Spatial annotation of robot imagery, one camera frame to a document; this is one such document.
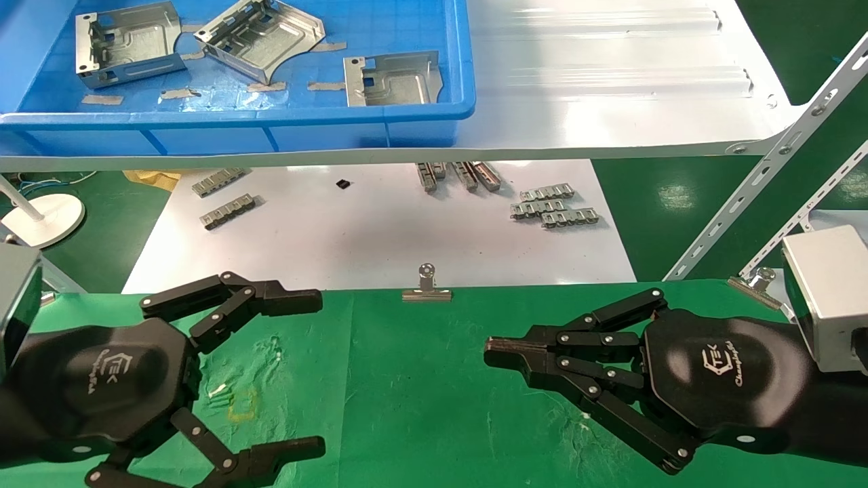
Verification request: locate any white round floor stand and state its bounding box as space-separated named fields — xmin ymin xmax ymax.
xmin=0 ymin=173 xmax=87 ymax=249

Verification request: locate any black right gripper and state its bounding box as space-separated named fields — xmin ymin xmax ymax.
xmin=484 ymin=288 xmax=814 ymax=475

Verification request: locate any white perforated storage rack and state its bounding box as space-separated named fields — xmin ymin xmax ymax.
xmin=738 ymin=141 xmax=868 ymax=280

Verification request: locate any bent sheet metal bracket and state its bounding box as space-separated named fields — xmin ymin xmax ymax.
xmin=342 ymin=51 xmax=445 ymax=108
xmin=75 ymin=1 xmax=187 ymax=90
xmin=193 ymin=0 xmax=326 ymax=85

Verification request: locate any white shelf board with parts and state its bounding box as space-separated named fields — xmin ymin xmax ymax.
xmin=121 ymin=159 xmax=638 ymax=294

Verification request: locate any white wide shelf board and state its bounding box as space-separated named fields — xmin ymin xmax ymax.
xmin=0 ymin=0 xmax=809 ymax=174

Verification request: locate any yellow crumpled bag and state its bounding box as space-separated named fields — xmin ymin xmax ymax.
xmin=122 ymin=169 xmax=182 ymax=192

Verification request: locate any white perforated rack post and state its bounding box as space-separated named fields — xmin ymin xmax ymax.
xmin=37 ymin=256 xmax=87 ymax=294
xmin=663 ymin=30 xmax=868 ymax=282

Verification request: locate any large blue plastic bin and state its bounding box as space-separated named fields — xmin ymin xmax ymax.
xmin=0 ymin=0 xmax=477 ymax=158

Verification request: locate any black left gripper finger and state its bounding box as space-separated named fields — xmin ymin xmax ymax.
xmin=140 ymin=271 xmax=323 ymax=354

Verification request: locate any green work table cloth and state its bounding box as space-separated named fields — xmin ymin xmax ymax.
xmin=0 ymin=279 xmax=868 ymax=488

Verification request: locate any silver linked metal part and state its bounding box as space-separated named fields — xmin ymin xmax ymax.
xmin=200 ymin=193 xmax=257 ymax=231
xmin=192 ymin=167 xmax=246 ymax=199
xmin=519 ymin=182 xmax=576 ymax=203
xmin=540 ymin=207 xmax=601 ymax=230
xmin=510 ymin=198 xmax=568 ymax=222

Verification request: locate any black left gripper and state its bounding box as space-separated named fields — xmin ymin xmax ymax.
xmin=14 ymin=317 xmax=326 ymax=488

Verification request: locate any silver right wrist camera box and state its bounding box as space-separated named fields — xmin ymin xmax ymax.
xmin=781 ymin=225 xmax=868 ymax=373

